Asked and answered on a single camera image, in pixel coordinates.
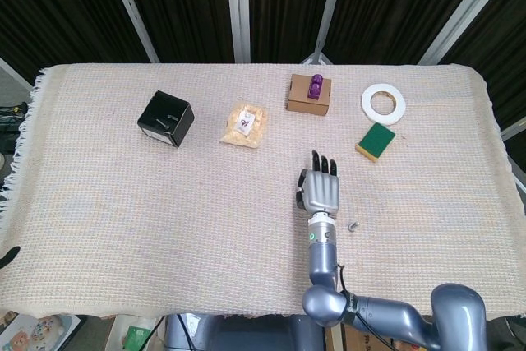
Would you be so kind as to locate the left robot hand black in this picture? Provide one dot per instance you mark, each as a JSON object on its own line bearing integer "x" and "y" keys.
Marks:
{"x": 10, "y": 256}

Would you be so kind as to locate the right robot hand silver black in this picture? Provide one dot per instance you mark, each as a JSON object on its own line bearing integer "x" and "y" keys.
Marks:
{"x": 322, "y": 190}

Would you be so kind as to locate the silver bolt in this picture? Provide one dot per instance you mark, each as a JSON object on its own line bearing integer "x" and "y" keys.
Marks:
{"x": 353, "y": 226}

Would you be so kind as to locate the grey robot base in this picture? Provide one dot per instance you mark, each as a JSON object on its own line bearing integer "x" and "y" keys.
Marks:
{"x": 255, "y": 334}

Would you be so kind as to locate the green yellow sponge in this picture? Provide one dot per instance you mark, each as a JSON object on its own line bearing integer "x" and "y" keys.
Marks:
{"x": 377, "y": 137}

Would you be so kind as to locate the colourful children's book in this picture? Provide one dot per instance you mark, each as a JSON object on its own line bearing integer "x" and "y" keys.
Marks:
{"x": 37, "y": 332}

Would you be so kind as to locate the brown cardboard box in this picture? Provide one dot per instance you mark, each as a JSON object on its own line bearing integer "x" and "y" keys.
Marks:
{"x": 306, "y": 106}

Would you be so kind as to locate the white tape roll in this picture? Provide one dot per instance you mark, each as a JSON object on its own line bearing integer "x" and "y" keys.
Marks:
{"x": 370, "y": 108}

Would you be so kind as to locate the clear bag of yellow snacks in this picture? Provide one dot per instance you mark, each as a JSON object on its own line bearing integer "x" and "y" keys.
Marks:
{"x": 242, "y": 133}

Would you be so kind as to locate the purple toy block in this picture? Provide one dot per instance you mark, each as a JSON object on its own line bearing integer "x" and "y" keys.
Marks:
{"x": 315, "y": 88}

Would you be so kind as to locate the green packet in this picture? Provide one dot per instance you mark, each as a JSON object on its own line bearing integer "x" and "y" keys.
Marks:
{"x": 135, "y": 338}

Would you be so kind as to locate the brown printed carton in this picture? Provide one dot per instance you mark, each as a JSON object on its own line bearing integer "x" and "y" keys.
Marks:
{"x": 361, "y": 340}

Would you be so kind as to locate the black open cardboard box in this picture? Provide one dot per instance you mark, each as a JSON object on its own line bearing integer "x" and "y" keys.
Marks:
{"x": 181, "y": 125}

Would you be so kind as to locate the beige woven tablecloth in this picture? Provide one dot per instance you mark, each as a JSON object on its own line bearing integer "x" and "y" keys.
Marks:
{"x": 164, "y": 211}

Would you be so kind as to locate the white frame post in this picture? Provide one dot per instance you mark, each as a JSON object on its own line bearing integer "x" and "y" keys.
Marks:
{"x": 131, "y": 10}
{"x": 239, "y": 10}
{"x": 464, "y": 10}
{"x": 326, "y": 10}

